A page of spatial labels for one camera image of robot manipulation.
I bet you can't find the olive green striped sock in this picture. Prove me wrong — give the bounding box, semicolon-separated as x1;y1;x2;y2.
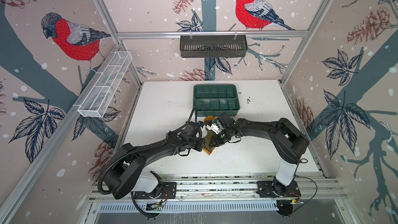
203;116;217;155

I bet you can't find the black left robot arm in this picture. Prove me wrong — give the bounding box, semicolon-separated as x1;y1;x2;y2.
97;106;205;200

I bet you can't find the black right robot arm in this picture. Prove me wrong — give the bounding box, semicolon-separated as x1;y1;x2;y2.
209;112;309;197

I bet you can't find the green plastic compartment tray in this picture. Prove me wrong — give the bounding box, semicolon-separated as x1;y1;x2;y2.
193;84;240;117

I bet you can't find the aluminium top crossbar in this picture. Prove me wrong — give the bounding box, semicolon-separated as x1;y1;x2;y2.
117;30;309;40

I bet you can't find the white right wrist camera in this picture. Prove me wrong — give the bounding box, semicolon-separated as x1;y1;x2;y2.
206;123;221;134

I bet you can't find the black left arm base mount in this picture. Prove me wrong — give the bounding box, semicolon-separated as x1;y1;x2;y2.
132;182;177;200

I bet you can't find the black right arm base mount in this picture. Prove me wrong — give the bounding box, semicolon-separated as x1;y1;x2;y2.
256;180;301;198

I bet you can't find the black hanging wire basket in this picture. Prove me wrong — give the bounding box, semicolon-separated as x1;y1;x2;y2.
180;35;248;58

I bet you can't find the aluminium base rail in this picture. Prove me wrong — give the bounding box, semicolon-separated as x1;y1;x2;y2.
88;174;347;203

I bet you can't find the white wire mesh shelf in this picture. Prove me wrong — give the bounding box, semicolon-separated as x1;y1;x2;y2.
78;51;132;118

